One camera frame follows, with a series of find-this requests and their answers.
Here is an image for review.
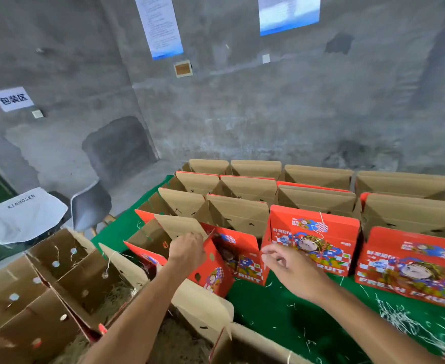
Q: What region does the grey plastic chair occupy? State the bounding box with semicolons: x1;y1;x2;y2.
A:
69;179;114;234

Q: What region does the person's right forearm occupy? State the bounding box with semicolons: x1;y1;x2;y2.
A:
309;272;445;364

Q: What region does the white wall sign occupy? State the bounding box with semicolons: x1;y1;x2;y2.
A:
0;86;36;114

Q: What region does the yellow framed wall plate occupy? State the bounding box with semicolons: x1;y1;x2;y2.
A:
173;60;195;79

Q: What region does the person's left hand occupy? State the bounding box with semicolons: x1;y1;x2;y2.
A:
165;231;208;278

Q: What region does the white and blue wall poster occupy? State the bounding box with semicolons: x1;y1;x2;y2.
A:
257;0;323;37
133;0;185;61

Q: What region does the white plastic chair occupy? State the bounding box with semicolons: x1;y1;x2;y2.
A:
0;187;70;249

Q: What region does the person's left forearm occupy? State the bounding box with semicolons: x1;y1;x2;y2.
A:
80;261;192;364

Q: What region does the group of red fruit boxes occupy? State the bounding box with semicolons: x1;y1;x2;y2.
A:
135;158;445;312

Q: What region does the person's right hand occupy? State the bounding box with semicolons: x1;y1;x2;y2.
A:
259;242;331;302

